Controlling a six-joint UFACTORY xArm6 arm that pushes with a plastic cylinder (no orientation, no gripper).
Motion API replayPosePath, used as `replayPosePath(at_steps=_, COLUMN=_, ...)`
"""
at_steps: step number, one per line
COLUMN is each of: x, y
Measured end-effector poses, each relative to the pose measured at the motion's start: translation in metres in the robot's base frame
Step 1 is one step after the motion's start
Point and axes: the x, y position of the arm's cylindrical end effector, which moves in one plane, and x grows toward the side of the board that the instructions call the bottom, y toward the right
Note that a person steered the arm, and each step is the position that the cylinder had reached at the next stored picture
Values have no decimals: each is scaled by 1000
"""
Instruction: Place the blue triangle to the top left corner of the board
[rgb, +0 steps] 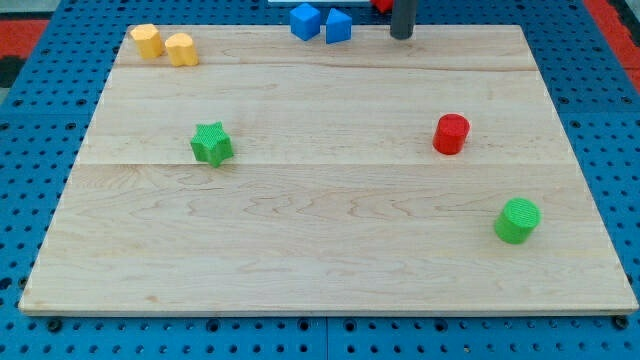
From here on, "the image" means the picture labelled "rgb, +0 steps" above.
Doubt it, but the yellow heart block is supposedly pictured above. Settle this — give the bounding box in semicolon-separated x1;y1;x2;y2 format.
165;33;199;67

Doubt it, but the blue cube block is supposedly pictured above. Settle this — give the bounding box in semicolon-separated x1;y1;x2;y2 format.
289;3;321;41

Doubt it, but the yellow hexagon block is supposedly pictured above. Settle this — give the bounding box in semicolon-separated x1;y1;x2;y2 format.
130;23;163;59

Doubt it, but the blue triangle block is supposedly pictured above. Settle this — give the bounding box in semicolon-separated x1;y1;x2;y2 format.
325;8;352;44

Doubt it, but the wooden board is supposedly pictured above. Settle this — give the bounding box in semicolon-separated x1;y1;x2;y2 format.
19;25;638;317

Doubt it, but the red cylinder block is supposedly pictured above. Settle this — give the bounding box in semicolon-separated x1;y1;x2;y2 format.
432;113;471;155

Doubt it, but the red block at top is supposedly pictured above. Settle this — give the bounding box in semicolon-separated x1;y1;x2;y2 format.
370;0;394;13

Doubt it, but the green star block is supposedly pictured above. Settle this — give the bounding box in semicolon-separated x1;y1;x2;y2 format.
190;122;234;168

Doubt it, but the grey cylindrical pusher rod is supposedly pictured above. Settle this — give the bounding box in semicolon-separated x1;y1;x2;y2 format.
390;0;419;40

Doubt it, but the green cylinder block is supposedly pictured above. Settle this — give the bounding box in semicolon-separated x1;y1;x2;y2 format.
494;197;541;244

